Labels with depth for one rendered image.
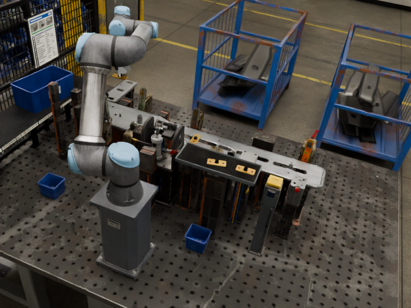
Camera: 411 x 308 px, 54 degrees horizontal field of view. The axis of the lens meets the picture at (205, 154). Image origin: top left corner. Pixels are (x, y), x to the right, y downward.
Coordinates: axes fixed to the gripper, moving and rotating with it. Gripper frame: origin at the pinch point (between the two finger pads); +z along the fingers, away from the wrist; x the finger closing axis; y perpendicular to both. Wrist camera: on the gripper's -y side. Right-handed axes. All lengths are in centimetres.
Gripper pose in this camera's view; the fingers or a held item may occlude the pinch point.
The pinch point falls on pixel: (119, 73)
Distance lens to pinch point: 221.3
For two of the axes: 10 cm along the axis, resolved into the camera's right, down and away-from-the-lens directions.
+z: -1.1, 7.9, 6.0
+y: 9.3, 3.0, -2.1
